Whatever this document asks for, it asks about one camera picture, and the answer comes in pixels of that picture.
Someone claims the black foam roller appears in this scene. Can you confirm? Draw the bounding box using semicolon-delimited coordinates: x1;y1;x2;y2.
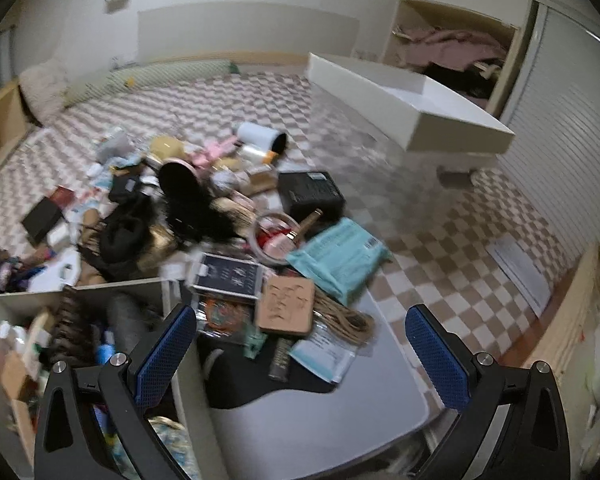
107;292;148;353

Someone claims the white floating drawer tray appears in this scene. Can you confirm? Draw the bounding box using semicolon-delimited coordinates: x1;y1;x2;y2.
308;53;515;155

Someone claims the coiled jute rope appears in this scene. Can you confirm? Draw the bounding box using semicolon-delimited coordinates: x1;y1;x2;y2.
312;288;376;346

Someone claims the black hair wig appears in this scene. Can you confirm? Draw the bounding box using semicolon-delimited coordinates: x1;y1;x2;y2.
98;158;237;266

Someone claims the black flat gift box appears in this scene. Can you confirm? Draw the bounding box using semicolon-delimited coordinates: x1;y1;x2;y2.
21;197;62;246

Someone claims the black square box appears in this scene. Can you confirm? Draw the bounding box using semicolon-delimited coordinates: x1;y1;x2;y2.
277;171;346;223

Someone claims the white storage box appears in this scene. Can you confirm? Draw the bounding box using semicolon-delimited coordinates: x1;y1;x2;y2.
0;278;228;479

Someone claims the white cylinder black cap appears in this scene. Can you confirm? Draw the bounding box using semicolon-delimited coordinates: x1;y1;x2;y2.
235;122;288;155

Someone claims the carved wooden plaque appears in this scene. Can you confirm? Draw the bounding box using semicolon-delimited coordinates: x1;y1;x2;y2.
254;276;315;337

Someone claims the wooden shelf unit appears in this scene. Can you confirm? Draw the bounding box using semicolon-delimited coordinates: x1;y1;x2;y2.
0;79;27;158

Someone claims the black white mouse pad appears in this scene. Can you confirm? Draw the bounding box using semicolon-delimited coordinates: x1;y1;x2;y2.
197;292;429;479

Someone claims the round pink-rimmed tray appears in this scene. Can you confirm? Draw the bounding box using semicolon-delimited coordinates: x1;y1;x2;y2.
248;211;300;266

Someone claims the green bolster pillow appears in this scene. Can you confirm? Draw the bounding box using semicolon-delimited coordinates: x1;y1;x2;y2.
64;58;239;107

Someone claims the framed dark picture card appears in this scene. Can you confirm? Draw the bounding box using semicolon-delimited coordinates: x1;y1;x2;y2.
190;252;263;302

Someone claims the teal plastic mailer bag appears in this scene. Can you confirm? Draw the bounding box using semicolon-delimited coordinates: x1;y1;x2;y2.
286;218;391;307

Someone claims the white fluffy pillow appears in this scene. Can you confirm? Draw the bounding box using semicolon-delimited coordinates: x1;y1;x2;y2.
19;58;68;126

